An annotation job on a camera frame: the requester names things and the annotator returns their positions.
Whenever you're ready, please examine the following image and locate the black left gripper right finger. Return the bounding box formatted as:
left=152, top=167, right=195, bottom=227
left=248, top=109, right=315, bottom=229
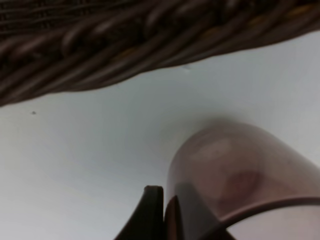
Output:
left=175, top=183, right=234, bottom=240

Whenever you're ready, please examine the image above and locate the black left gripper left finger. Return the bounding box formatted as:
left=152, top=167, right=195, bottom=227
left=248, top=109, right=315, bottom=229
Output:
left=116, top=185, right=164, bottom=240

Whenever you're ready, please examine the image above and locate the translucent purple plastic cup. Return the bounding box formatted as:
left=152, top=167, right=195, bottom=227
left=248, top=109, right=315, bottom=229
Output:
left=164, top=122, right=320, bottom=240

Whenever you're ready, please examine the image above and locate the dark brown wicker basket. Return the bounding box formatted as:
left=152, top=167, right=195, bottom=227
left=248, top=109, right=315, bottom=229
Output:
left=0, top=0, right=320, bottom=106

